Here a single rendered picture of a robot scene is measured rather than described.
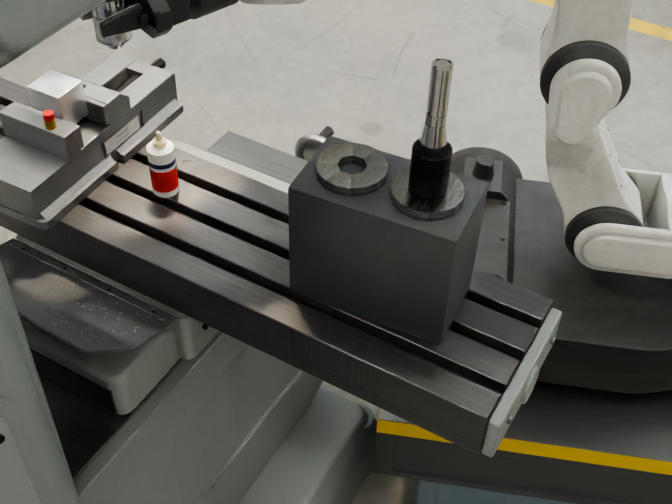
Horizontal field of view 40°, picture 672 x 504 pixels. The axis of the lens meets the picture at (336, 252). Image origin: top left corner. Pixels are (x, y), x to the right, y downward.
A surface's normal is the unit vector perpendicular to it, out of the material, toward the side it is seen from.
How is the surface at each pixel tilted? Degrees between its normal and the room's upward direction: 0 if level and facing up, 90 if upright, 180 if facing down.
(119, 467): 90
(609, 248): 90
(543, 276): 0
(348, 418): 0
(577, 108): 90
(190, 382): 90
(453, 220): 0
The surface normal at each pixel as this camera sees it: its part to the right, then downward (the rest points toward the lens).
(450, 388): 0.02, -0.71
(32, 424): 0.94, 0.22
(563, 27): -0.16, 0.69
